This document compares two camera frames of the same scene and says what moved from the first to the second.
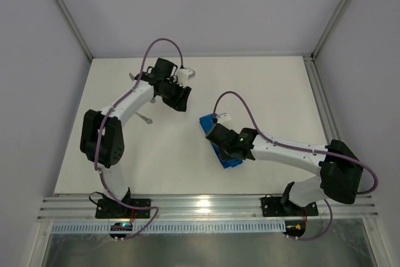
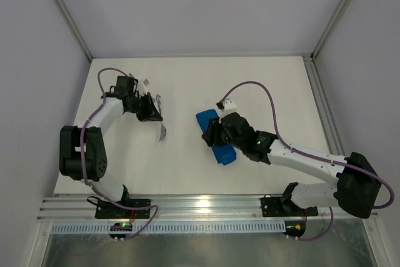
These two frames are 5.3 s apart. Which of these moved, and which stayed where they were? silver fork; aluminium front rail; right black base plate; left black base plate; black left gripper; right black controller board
Moved: silver fork; black left gripper
Stayed: right black base plate; left black base plate; right black controller board; aluminium front rail
